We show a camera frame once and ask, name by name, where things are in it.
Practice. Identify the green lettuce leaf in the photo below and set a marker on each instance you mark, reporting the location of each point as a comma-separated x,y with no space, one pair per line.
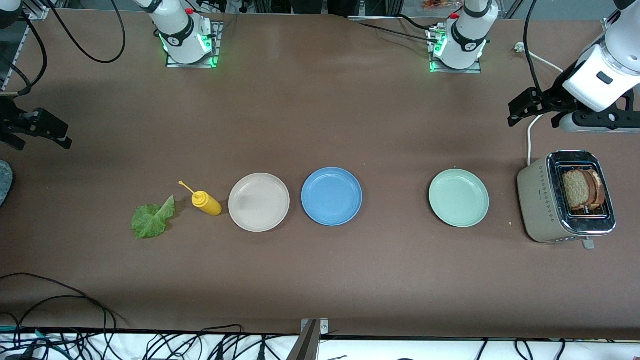
150,222

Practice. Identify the brown bread slice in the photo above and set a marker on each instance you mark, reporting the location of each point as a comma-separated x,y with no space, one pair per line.
576,190
600,192

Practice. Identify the yellow mustard squeeze bottle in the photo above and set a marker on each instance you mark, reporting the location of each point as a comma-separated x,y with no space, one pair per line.
207,204

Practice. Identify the orange packaged item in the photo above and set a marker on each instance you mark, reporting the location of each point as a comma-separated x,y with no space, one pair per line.
440,4

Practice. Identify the silver beige toaster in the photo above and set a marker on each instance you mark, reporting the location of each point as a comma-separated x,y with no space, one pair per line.
537,200

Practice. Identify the blue plate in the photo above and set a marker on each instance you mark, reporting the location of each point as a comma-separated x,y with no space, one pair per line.
331,196

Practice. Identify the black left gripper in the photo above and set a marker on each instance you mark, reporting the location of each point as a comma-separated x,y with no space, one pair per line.
556,98

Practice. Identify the green plate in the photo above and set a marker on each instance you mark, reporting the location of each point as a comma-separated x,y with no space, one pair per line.
459,198

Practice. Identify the metal table edge bracket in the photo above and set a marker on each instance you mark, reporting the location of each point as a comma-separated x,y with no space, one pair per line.
322,327

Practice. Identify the beige plate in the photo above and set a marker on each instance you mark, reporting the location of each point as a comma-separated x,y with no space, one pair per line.
259,202

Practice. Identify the grey aluminium bar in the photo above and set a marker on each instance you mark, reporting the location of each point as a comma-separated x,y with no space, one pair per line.
305,345

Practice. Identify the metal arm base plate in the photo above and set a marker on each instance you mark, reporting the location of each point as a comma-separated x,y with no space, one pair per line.
192,65
455,71

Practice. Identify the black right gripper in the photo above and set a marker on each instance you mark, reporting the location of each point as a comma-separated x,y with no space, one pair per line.
11,121

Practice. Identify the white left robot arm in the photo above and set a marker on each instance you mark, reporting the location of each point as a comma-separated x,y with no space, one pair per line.
465,40

